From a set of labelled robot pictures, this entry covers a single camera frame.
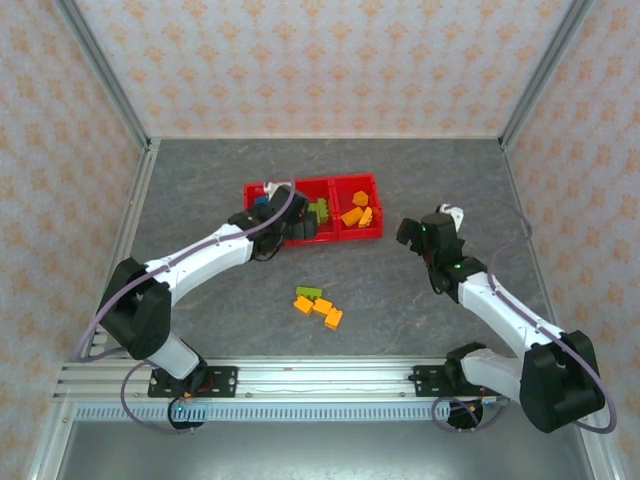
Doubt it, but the red three-compartment bin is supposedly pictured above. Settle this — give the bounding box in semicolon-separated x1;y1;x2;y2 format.
242;172;385;249

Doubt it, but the grey metal panel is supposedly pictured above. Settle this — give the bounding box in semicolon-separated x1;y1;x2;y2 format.
27;419;601;480

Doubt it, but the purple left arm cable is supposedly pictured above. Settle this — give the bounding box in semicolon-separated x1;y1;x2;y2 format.
73;173;297;437

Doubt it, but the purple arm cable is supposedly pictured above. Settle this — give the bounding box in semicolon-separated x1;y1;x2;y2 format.
430;195;617;435
73;173;297;437

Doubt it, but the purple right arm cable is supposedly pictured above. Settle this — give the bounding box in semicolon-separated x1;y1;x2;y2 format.
430;195;617;435

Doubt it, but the aluminium side rail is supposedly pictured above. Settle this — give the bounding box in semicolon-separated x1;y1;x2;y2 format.
499;142;564;351
79;138;162;361

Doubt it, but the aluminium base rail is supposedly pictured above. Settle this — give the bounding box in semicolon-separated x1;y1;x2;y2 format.
52;355;594;404

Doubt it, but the slotted grey cable duct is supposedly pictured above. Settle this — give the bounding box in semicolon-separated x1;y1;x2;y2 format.
72;402;454;424

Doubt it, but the aluminium frame post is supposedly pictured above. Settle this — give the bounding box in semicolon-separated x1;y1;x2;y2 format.
498;0;586;151
52;0;154;151

